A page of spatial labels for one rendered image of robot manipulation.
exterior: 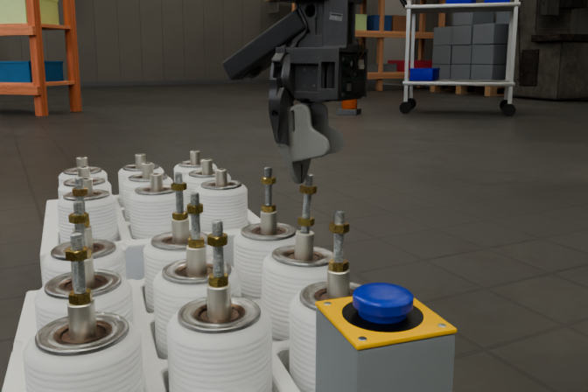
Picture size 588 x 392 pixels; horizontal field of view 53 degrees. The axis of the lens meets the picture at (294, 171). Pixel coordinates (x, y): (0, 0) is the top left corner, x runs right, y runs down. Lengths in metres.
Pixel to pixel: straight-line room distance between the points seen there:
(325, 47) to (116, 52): 10.72
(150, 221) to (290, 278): 0.44
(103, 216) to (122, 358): 0.54
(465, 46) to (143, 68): 5.84
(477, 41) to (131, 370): 7.99
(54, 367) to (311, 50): 0.37
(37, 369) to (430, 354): 0.31
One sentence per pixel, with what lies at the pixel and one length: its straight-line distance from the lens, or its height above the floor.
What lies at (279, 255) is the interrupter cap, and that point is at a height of 0.26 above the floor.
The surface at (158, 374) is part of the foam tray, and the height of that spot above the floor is 0.18.
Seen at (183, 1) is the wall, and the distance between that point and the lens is 11.64.
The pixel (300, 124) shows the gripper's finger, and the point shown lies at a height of 0.41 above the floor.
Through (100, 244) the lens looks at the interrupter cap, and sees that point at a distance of 0.78.
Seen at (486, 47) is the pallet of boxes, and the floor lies 0.62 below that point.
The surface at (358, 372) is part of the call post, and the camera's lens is 0.38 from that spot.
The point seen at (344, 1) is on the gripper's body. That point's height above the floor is 0.54.
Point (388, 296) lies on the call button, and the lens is 0.40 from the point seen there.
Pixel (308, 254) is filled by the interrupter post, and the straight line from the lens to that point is 0.69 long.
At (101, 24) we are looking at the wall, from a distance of 11.26.
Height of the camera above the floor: 0.48
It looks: 11 degrees down
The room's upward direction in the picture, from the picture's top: straight up
